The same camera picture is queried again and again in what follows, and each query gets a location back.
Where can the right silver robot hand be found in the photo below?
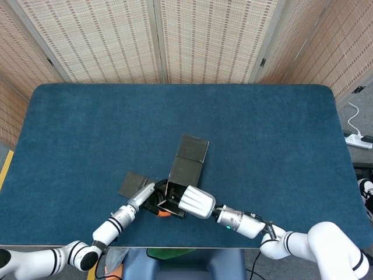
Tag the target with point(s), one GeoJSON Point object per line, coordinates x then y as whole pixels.
{"type": "Point", "coordinates": [196, 201]}

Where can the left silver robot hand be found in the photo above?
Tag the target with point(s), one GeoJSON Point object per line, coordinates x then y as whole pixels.
{"type": "Point", "coordinates": [141, 195]}

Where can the dark foldable cardboard box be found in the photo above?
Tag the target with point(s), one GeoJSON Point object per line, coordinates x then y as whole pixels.
{"type": "Point", "coordinates": [186, 169]}

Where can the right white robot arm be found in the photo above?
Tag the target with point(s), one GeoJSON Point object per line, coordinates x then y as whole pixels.
{"type": "Point", "coordinates": [329, 242]}

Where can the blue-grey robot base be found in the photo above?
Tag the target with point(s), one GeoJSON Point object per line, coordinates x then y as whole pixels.
{"type": "Point", "coordinates": [183, 268]}

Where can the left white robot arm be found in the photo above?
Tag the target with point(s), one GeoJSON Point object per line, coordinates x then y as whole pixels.
{"type": "Point", "coordinates": [107, 230]}

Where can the green cloth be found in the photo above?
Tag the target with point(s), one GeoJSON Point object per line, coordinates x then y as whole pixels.
{"type": "Point", "coordinates": [166, 253]}

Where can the grey and orange bag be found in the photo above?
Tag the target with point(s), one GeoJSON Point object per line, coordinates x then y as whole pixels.
{"type": "Point", "coordinates": [118, 262]}

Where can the yellow floor tape strip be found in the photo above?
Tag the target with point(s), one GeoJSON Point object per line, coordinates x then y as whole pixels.
{"type": "Point", "coordinates": [6, 169]}
{"type": "Point", "coordinates": [91, 275]}

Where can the blue felt table cover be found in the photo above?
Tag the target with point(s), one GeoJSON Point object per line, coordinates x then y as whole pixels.
{"type": "Point", "coordinates": [87, 116]}

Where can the black screen hinge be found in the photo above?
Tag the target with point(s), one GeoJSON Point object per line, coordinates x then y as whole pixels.
{"type": "Point", "coordinates": [50, 61]}
{"type": "Point", "coordinates": [263, 62]}
{"type": "Point", "coordinates": [358, 89]}

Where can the woven bamboo screen panel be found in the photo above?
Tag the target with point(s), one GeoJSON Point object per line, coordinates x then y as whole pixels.
{"type": "Point", "coordinates": [212, 41]}
{"type": "Point", "coordinates": [335, 43]}
{"type": "Point", "coordinates": [102, 41]}
{"type": "Point", "coordinates": [17, 58]}

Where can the black floor object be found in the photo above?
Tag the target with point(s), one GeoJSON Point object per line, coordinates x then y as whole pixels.
{"type": "Point", "coordinates": [362, 169]}

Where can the white power strip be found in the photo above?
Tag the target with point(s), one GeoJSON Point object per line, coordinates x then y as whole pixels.
{"type": "Point", "coordinates": [357, 142]}

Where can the black and white shoe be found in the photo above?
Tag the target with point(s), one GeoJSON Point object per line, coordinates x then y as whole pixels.
{"type": "Point", "coordinates": [367, 186]}

